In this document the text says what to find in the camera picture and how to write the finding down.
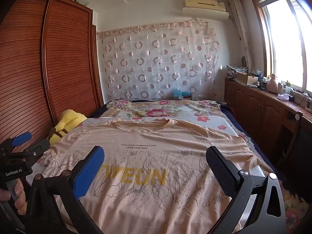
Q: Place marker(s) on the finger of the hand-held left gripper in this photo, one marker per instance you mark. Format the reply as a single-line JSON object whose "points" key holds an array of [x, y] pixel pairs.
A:
{"points": [[22, 138], [39, 150]]}

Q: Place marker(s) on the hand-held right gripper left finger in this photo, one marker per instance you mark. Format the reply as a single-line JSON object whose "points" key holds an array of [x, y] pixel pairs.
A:
{"points": [[90, 173]]}

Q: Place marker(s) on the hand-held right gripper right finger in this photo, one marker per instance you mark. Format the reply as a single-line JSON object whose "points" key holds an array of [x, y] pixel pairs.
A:
{"points": [[219, 173]]}

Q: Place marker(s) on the beige printed t-shirt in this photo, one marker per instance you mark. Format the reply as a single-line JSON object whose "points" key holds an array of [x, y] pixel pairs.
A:
{"points": [[146, 187]]}

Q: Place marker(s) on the person's left hand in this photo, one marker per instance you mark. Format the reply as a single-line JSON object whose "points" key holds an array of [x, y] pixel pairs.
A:
{"points": [[19, 195]]}

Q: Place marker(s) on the yellow plush toy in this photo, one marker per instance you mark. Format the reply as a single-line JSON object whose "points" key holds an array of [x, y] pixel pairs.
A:
{"points": [[68, 121]]}

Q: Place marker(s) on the wooden cabinet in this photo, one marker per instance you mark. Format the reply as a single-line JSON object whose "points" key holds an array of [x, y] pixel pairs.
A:
{"points": [[256, 109]]}

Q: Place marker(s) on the dark chair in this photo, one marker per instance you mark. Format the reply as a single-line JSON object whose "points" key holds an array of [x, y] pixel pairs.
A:
{"points": [[297, 146]]}

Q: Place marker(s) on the blue box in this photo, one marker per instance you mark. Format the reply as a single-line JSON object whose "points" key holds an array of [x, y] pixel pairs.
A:
{"points": [[181, 94]]}

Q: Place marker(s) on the floral quilt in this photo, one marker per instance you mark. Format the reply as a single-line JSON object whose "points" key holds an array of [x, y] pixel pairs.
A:
{"points": [[151, 109]]}

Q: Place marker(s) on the wooden louvred wardrobe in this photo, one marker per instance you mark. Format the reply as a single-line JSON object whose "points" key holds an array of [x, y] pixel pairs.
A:
{"points": [[61, 53]]}

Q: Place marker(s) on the cardboard box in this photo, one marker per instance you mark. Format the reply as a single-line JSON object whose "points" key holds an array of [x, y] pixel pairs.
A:
{"points": [[246, 79]]}

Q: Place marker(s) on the white plastic bag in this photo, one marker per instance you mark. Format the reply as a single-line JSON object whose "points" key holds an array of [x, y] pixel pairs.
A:
{"points": [[283, 96]]}

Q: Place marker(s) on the pink jug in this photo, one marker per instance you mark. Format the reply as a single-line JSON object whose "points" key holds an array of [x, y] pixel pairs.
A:
{"points": [[271, 84]]}

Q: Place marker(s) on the green-cap bottle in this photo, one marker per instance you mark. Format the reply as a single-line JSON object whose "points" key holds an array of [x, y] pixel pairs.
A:
{"points": [[287, 87]]}

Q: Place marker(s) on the sheer circle-pattern curtain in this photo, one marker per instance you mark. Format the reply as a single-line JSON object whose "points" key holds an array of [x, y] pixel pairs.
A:
{"points": [[158, 58]]}

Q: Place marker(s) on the gathered window curtain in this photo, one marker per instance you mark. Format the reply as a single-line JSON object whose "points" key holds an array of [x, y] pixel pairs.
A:
{"points": [[241, 29]]}

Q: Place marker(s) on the window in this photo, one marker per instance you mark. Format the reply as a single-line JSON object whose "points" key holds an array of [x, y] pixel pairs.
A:
{"points": [[285, 41]]}

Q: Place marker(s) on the wall air conditioner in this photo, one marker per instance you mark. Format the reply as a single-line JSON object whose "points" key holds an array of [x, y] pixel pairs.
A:
{"points": [[207, 13], [204, 2]]}

